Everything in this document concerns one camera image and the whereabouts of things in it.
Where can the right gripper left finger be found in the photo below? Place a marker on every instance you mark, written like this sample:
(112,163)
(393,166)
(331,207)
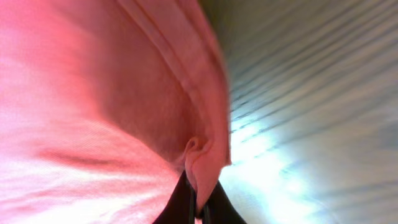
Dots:
(181,207)

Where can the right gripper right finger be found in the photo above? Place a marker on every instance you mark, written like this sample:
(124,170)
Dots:
(219,210)

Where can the red printed t-shirt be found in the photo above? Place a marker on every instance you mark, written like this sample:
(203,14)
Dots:
(103,104)

